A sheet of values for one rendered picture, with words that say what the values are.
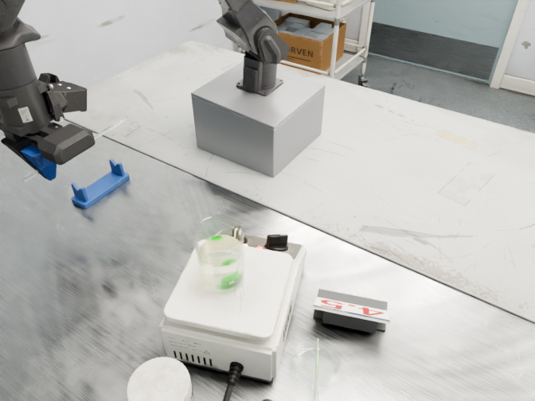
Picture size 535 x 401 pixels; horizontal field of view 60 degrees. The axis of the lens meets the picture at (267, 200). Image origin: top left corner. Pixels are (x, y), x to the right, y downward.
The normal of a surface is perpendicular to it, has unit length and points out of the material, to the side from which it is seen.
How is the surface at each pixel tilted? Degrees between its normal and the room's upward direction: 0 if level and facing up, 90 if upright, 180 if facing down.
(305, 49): 91
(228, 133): 90
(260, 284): 0
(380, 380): 0
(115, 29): 90
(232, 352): 90
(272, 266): 0
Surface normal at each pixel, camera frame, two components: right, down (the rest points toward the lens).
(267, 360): -0.24, 0.62
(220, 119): -0.55, 0.54
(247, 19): 0.31, 0.29
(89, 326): 0.00, -0.77
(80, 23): 0.83, 0.36
